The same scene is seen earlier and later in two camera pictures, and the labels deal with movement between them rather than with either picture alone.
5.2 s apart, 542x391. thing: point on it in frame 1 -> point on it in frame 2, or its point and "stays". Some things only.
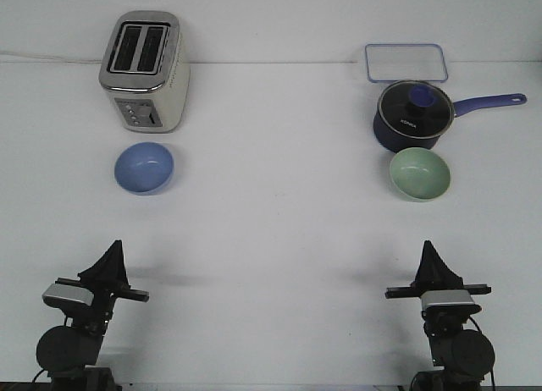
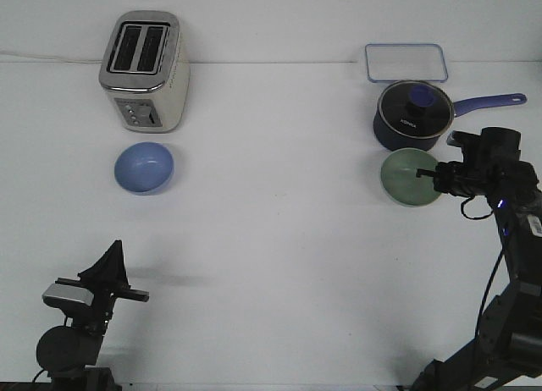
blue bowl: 144,167 stays
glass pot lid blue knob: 416,108 stays
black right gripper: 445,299 -> 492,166
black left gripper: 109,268 stays
